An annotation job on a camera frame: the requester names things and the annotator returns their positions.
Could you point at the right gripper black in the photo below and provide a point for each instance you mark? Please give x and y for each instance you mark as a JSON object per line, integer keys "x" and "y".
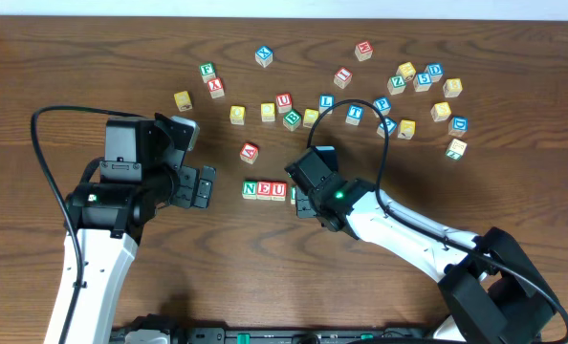
{"x": 306, "y": 192}

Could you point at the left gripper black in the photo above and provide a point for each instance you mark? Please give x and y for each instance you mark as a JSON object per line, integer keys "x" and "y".
{"x": 186, "y": 186}

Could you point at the green R block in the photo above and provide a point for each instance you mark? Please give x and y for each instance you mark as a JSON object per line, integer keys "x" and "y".
{"x": 293, "y": 194}

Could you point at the green N block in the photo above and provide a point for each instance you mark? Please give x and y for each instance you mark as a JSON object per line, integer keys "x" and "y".
{"x": 249, "y": 190}

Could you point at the red u block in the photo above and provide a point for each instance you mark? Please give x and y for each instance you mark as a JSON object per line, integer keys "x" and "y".
{"x": 283, "y": 103}
{"x": 279, "y": 191}

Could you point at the red E block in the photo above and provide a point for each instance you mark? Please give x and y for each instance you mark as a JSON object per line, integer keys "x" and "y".
{"x": 264, "y": 190}

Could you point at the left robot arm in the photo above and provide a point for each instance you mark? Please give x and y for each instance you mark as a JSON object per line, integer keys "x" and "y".
{"x": 104, "y": 224}

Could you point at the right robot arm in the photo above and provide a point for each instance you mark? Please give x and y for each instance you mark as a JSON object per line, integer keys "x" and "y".
{"x": 492, "y": 289}

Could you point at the red A block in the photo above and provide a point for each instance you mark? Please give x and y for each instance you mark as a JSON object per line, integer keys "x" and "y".
{"x": 249, "y": 153}

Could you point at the yellow block beside U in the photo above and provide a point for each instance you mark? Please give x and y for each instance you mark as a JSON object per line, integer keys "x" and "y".
{"x": 237, "y": 115}

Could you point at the yellow block beside B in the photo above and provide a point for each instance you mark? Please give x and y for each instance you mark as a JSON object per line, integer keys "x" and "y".
{"x": 310, "y": 117}

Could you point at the green B block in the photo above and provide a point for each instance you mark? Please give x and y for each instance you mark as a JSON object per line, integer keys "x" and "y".
{"x": 292, "y": 120}

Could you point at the yellow block far left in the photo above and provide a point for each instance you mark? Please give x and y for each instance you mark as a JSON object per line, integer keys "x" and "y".
{"x": 183, "y": 101}

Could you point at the blue T block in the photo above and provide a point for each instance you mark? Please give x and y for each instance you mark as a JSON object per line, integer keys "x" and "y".
{"x": 354, "y": 115}

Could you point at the blue L block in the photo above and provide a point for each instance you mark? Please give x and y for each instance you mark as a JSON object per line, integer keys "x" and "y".
{"x": 325, "y": 104}

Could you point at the yellow block centre left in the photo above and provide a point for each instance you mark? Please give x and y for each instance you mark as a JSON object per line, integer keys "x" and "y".
{"x": 268, "y": 112}

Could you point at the red Y block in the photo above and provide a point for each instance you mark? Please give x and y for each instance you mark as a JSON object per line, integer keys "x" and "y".
{"x": 216, "y": 87}

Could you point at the blue 2 block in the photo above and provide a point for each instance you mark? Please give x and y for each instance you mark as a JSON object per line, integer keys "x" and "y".
{"x": 387, "y": 128}

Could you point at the blue P block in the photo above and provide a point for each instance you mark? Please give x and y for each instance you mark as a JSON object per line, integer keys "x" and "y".
{"x": 382, "y": 105}

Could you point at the yellow block beside 2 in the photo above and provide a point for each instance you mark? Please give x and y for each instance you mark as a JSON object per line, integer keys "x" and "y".
{"x": 407, "y": 129}

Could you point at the green F block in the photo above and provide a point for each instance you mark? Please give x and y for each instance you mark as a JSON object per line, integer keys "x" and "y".
{"x": 207, "y": 71}

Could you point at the red I block upper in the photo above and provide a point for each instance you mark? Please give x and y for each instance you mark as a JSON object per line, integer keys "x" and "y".
{"x": 343, "y": 77}

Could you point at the green Z block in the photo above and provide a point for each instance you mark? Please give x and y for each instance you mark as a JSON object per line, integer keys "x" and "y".
{"x": 396, "y": 85}

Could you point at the blue X block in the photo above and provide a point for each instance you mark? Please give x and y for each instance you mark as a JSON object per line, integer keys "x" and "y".
{"x": 264, "y": 56}

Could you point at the white green block right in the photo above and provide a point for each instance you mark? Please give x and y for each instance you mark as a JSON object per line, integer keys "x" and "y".
{"x": 456, "y": 149}

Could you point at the red block top right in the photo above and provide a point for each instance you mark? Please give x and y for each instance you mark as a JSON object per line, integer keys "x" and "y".
{"x": 363, "y": 50}

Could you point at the yellow block top right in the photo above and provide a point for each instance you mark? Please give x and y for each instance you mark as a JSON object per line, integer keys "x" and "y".
{"x": 406, "y": 71}

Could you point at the blue 5 block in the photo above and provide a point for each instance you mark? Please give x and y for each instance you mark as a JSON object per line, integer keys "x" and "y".
{"x": 422, "y": 82}

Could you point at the blue D block lower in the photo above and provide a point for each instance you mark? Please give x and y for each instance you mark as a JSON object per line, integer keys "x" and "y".
{"x": 458, "y": 126}

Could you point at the blue d block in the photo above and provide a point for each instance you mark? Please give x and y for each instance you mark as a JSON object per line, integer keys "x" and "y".
{"x": 435, "y": 71}
{"x": 458, "y": 126}

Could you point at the blue D block upper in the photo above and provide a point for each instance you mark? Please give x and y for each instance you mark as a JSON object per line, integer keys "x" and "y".
{"x": 435, "y": 71}

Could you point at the yellow block far right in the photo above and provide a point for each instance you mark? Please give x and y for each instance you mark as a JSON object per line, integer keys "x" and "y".
{"x": 452, "y": 87}

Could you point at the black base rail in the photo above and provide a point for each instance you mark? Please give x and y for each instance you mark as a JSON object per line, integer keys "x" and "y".
{"x": 248, "y": 336}

